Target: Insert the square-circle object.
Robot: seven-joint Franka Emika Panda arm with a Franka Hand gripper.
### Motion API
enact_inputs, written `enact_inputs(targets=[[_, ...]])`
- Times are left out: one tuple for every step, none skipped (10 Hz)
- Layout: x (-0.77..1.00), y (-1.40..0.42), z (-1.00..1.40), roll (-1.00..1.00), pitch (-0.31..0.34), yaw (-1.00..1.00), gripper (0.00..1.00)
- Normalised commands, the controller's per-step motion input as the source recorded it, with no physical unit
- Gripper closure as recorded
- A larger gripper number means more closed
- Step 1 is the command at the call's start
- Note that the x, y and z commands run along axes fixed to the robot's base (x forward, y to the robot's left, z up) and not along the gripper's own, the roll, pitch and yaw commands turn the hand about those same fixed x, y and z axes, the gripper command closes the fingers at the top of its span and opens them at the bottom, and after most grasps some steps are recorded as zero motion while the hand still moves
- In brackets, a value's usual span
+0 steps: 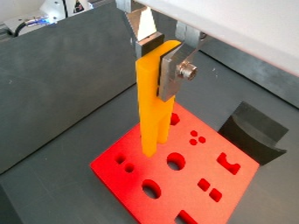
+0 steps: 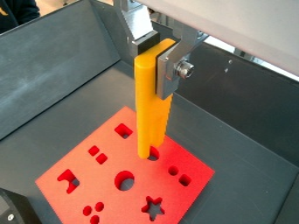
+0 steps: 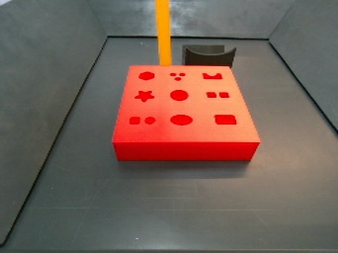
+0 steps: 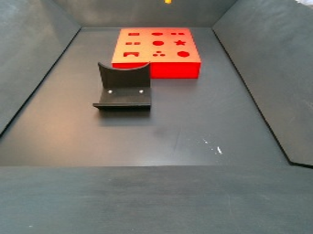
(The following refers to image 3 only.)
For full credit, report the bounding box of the red shape-sorting block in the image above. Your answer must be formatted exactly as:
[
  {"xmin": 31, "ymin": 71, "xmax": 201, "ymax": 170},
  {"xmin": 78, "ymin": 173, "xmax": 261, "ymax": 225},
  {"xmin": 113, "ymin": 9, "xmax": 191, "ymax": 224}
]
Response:
[{"xmin": 113, "ymin": 65, "xmax": 261, "ymax": 161}]

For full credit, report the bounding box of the black curved holder bracket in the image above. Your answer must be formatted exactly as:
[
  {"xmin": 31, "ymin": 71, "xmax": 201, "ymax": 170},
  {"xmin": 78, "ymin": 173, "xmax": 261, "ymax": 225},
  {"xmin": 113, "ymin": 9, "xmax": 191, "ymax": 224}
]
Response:
[{"xmin": 182, "ymin": 44, "xmax": 237, "ymax": 67}]

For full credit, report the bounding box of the orange square-circle peg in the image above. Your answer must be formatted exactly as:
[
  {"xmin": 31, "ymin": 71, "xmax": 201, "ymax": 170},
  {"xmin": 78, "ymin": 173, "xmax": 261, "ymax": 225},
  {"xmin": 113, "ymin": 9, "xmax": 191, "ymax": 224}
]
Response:
[{"xmin": 155, "ymin": 0, "xmax": 171, "ymax": 66}]

